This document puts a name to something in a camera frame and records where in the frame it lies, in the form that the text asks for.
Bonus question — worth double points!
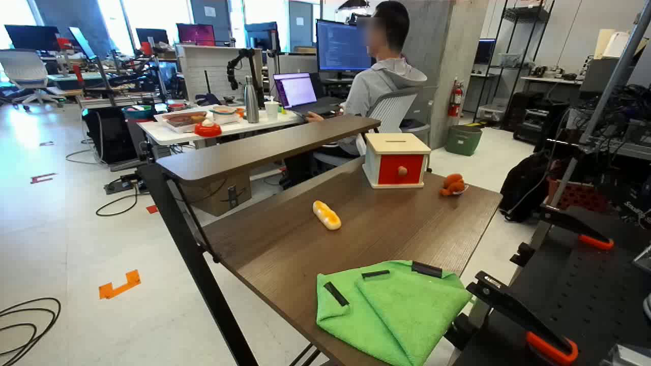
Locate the yellow orange oblong toy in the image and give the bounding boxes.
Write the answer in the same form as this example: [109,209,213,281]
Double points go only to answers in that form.
[310,198,344,233]

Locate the brown raised desk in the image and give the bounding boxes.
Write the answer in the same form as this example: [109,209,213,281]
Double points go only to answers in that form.
[154,114,383,182]

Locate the wooden box with red drawer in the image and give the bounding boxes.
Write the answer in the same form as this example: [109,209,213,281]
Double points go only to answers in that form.
[359,130,432,190]

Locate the laptop with purple screen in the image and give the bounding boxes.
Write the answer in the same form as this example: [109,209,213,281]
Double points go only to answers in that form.
[273,71,344,117]

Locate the white mesh office chair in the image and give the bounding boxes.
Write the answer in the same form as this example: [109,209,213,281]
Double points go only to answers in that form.
[363,87,432,138]

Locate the white desk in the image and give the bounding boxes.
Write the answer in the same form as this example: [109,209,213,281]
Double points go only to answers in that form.
[136,106,304,151]

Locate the brown cardboard box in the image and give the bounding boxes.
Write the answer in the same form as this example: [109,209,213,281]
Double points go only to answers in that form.
[179,169,254,218]

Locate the steel water bottle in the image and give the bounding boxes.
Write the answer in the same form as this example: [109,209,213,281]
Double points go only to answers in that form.
[242,72,261,126]

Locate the seated person in grey hoodie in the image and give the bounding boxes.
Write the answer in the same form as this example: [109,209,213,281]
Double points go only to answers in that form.
[307,0,431,159]

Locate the orange plush toy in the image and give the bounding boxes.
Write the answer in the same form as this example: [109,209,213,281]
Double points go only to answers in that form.
[436,172,467,198]

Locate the red bowl shaped object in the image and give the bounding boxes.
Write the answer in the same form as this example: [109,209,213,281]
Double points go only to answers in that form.
[192,120,223,141]

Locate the computer monitor with blue screen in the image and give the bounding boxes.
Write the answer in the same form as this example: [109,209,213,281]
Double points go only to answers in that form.
[314,18,375,76]

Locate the green microfiber cloth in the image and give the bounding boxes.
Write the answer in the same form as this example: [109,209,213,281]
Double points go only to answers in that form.
[313,257,474,366]

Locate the green storage bin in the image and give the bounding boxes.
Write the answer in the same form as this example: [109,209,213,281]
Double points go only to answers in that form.
[443,122,484,159]

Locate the red fire extinguisher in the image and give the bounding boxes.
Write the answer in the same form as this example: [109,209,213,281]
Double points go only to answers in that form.
[445,76,467,120]

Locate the tray with food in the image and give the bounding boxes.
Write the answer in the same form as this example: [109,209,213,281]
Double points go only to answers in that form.
[153,106,248,131]

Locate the dark computer monitor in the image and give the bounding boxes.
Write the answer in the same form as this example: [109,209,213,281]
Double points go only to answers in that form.
[134,26,171,48]
[3,24,61,53]
[242,20,280,54]

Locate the white desk partition panel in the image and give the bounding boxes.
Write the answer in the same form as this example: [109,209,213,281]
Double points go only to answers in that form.
[176,42,246,104]

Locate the monitor with magenta screen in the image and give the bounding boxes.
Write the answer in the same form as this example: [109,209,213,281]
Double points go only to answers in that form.
[175,22,217,48]

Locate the black backpack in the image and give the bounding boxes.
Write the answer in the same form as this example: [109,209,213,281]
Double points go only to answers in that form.
[497,151,554,223]

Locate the black power strip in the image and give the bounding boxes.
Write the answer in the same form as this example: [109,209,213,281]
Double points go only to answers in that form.
[101,171,141,195]

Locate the orange floor tape marker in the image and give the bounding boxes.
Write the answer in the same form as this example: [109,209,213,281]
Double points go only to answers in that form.
[98,268,141,301]

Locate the metal storage shelving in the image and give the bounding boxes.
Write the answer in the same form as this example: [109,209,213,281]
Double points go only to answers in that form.
[469,0,556,123]

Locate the red plastic crate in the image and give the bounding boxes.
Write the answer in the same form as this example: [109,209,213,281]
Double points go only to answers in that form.
[546,178,608,216]

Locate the black perforated breadboard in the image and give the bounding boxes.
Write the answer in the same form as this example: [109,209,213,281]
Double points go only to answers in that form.
[454,202,651,366]

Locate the grey metal pole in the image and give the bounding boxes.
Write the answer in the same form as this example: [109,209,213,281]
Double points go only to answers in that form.
[546,2,651,207]

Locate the black table frame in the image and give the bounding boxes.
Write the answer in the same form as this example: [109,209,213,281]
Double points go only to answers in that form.
[138,160,260,366]

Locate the black clamp with orange handle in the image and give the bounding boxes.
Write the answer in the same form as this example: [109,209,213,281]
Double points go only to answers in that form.
[443,271,582,366]
[508,202,617,268]

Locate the black floor cable loops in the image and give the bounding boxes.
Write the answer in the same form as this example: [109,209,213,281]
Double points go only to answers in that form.
[0,295,62,366]

